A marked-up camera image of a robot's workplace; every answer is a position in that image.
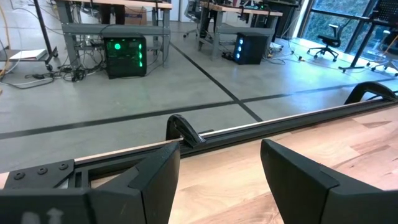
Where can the flat white box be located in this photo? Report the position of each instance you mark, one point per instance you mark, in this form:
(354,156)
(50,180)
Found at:
(28,54)

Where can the black computer tower blue lights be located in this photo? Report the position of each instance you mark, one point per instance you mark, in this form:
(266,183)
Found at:
(253,49)

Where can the black rolling cart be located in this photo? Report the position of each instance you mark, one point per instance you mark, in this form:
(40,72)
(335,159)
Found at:
(43,31)

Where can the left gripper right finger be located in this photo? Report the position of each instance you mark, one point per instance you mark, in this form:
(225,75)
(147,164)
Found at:
(304,193)

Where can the black floor stand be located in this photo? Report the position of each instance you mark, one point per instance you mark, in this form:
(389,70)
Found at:
(362,46)

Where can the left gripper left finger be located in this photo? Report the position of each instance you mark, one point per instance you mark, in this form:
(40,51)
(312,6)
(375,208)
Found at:
(149,186)

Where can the black office chair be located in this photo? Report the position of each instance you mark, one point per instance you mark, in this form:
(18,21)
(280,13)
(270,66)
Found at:
(388,65)
(328,40)
(192,18)

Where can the brown cardboard box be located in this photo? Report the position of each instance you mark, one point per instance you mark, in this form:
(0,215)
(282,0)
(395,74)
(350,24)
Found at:
(136,15)

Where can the black computer tower green lights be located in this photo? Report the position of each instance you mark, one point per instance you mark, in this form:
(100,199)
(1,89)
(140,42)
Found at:
(124,62)

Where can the black power strip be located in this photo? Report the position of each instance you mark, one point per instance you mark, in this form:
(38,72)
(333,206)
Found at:
(228,56)

